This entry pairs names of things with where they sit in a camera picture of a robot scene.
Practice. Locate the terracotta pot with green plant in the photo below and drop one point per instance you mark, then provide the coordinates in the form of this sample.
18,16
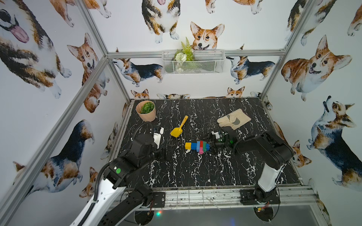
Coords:
146,110

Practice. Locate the white wire wall basket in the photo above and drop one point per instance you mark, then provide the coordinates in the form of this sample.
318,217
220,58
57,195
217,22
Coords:
206,62

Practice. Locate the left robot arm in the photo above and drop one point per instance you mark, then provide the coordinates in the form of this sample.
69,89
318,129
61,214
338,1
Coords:
113,180

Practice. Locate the cream canvas work glove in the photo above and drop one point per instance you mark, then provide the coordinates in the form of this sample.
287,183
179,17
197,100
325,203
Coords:
234,119

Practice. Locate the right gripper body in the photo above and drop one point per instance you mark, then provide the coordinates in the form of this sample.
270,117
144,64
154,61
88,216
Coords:
218,143

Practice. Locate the green fern with white flower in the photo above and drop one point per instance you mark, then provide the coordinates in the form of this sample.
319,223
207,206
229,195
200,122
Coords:
183,58

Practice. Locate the yellow toy shovel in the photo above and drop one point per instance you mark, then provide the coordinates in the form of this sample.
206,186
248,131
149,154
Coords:
176,132

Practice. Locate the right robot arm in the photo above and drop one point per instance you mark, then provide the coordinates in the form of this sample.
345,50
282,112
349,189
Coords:
275,153

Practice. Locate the yellow small lego brick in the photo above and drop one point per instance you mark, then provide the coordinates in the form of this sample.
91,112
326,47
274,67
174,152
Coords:
188,146

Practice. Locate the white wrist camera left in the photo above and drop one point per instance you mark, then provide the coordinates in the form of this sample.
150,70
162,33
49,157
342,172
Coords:
157,135

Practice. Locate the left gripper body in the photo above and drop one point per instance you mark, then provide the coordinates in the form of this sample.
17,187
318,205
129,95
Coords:
163,147

